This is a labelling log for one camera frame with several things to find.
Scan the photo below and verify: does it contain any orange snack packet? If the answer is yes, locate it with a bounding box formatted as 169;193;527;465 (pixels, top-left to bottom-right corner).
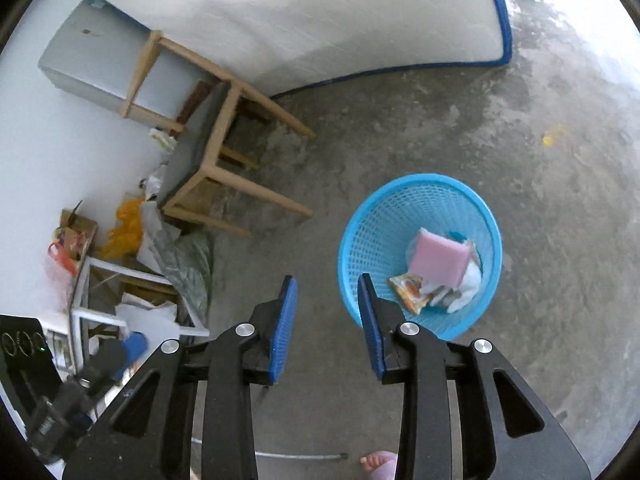
389;272;433;316

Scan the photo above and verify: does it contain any blue plastic waste basket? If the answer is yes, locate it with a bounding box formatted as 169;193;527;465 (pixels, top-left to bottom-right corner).
338;174;502;342

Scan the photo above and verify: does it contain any pink sponge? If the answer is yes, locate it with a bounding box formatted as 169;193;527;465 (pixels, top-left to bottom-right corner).
409;227;476;288

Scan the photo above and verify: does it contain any white mattress with blue edge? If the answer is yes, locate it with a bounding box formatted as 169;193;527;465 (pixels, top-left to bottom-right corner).
70;0;513;98

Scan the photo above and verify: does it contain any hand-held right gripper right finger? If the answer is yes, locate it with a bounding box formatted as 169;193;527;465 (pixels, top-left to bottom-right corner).
357;273;592;480

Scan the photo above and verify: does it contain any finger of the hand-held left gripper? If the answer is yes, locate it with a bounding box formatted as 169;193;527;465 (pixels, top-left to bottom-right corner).
27;332;148;463

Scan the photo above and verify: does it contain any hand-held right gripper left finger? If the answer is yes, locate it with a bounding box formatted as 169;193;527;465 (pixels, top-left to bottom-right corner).
62;275;299;480

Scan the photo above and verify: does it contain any yellow plastic bag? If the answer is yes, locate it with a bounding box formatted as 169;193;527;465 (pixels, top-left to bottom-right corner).
97;197;146;260

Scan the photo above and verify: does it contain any open cardboard box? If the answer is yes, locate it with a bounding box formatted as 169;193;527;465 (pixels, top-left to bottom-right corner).
55;207;98;261

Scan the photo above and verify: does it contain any grey refrigerator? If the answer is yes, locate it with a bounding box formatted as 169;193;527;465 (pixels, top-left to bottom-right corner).
39;0;211;133

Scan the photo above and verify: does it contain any white plastic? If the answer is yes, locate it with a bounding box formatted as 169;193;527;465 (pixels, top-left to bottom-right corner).
430;260;483;311

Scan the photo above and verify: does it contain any white and green plastic bag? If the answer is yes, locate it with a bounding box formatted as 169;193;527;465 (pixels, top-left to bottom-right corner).
150;127;178;153

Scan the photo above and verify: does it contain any wooden chair with black seat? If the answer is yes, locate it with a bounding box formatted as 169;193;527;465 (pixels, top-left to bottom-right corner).
122;30;317;237

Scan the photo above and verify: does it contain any pink slipper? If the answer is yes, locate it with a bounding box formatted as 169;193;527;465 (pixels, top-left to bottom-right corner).
370;452;401;480

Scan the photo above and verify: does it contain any grey cloth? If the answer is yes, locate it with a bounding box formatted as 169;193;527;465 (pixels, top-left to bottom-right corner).
150;220;213;321

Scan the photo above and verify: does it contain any white side table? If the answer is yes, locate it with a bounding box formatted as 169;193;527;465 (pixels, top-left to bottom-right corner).
70;255;211;366

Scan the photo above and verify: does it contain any thin metal rod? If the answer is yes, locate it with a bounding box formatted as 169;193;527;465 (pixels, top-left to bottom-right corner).
192;437;349;461

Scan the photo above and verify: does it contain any red plastic bag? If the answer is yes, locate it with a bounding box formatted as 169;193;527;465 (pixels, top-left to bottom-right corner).
47;242;81;276

